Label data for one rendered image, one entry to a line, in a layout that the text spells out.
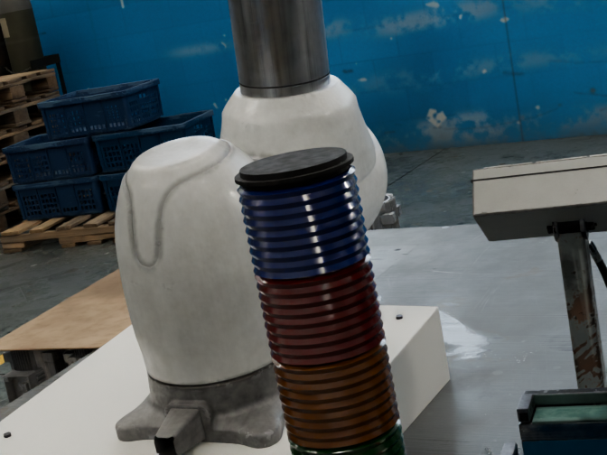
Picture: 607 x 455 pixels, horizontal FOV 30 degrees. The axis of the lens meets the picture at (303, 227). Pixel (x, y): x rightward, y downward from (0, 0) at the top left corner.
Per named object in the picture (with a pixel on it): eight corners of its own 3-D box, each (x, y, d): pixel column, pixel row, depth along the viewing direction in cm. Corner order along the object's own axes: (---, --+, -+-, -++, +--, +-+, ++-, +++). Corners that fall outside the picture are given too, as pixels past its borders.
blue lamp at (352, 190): (384, 239, 59) (368, 155, 58) (350, 276, 53) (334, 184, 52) (277, 249, 61) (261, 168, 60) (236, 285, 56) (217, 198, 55)
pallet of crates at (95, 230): (248, 196, 668) (222, 64, 649) (191, 236, 596) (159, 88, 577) (76, 215, 712) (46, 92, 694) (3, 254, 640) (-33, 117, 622)
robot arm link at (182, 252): (110, 380, 115) (57, 174, 108) (212, 307, 129) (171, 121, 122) (240, 394, 106) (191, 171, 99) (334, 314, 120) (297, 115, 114)
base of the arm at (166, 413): (90, 461, 111) (77, 411, 110) (195, 359, 130) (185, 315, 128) (255, 471, 104) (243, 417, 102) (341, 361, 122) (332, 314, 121)
